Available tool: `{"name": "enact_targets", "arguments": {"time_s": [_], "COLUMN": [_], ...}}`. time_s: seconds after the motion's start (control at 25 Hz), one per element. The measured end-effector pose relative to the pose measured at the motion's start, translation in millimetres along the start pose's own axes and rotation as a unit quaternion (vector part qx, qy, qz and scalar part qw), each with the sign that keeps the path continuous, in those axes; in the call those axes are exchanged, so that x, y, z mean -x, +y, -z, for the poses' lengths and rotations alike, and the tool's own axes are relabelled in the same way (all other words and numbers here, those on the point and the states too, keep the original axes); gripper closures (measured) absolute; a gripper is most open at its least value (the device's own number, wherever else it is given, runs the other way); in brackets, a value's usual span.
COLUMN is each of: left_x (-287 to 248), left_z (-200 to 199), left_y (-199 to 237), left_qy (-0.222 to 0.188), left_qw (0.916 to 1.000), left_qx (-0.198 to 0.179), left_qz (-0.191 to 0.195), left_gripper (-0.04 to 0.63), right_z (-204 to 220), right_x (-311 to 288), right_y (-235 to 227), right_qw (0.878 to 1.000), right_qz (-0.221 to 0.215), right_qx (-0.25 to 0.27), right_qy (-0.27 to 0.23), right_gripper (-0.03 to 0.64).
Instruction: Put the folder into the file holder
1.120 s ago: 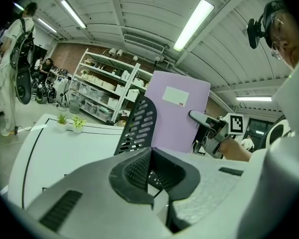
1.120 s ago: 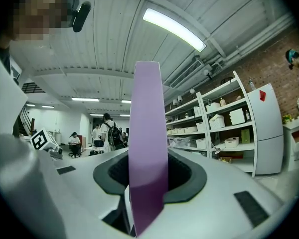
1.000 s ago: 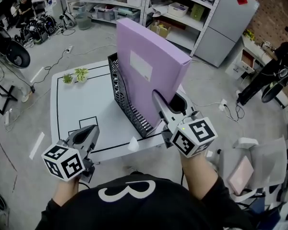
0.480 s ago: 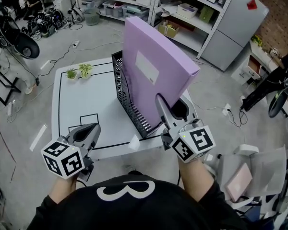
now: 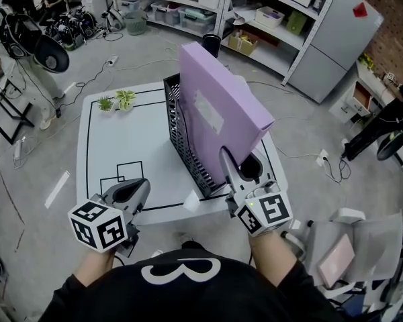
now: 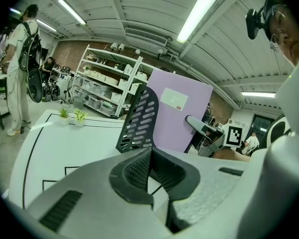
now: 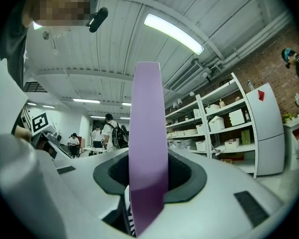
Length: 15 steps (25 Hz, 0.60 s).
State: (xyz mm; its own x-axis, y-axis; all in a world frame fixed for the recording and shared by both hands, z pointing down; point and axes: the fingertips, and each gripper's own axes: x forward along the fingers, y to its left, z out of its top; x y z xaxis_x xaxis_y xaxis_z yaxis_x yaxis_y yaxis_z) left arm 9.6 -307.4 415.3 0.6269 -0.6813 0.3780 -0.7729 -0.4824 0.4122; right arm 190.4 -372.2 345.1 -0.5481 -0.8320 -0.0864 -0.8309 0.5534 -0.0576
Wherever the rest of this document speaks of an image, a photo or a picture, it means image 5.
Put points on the person's left forearm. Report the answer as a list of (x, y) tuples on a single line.
[(95, 267)]

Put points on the yellow flower plant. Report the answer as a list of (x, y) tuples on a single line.
[(366, 60)]

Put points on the purple file box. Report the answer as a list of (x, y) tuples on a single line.
[(221, 86)]

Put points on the red diamond sticker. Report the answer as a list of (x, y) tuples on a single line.
[(360, 11)]

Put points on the small variegated potted plant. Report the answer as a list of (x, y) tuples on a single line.
[(126, 100)]

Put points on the grey-green bucket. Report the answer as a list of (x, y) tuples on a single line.
[(136, 23)]

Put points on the grey office chair white frame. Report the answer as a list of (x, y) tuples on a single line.
[(372, 243)]

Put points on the small spiky green potted plant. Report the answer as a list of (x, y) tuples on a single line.
[(105, 104)]

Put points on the white shelf with baskets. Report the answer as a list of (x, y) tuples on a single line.
[(309, 35)]

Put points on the pink flat box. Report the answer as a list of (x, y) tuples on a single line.
[(336, 260)]

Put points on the teal lid storage bin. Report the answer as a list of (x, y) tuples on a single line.
[(198, 20)]

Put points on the grey two-door cabinet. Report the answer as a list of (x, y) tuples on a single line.
[(336, 39)]

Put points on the white slotted storage basket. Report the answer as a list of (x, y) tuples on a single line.
[(269, 17)]

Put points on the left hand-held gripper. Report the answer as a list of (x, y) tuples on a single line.
[(97, 226)]

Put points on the black waste bin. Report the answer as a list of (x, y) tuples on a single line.
[(211, 44)]

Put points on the black mesh file holder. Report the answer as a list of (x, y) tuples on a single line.
[(201, 179)]

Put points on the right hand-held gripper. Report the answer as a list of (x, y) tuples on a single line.
[(267, 213)]

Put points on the pile of black equipment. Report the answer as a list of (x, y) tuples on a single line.
[(70, 29)]

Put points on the white power strip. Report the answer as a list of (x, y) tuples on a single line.
[(112, 60), (322, 158)]

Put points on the green box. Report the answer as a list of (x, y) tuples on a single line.
[(295, 22)]

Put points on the person's right forearm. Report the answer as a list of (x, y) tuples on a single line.
[(272, 257)]

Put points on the black frame side table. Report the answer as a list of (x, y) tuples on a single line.
[(6, 112)]

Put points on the white drawer desk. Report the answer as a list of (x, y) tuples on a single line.
[(349, 106)]

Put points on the person's black printed shirt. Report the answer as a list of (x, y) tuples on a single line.
[(188, 300)]

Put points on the person's white shoe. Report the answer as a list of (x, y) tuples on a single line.
[(184, 237)]

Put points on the clear storage bin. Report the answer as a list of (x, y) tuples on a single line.
[(166, 13)]

